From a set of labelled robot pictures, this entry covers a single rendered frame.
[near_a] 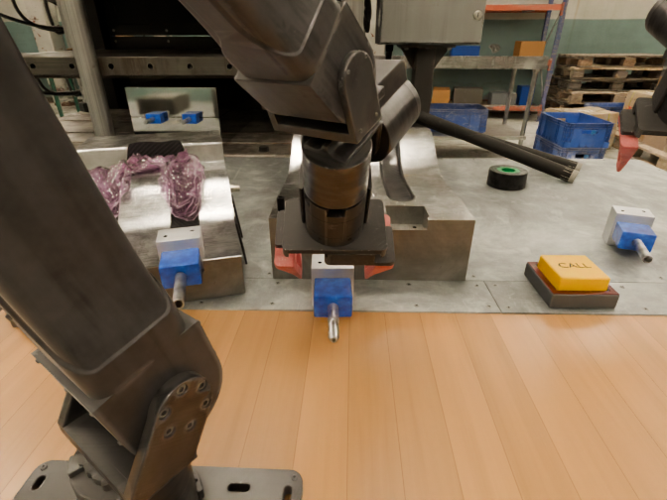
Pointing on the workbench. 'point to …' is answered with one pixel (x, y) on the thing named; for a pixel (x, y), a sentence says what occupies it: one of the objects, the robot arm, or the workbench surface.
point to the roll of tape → (507, 178)
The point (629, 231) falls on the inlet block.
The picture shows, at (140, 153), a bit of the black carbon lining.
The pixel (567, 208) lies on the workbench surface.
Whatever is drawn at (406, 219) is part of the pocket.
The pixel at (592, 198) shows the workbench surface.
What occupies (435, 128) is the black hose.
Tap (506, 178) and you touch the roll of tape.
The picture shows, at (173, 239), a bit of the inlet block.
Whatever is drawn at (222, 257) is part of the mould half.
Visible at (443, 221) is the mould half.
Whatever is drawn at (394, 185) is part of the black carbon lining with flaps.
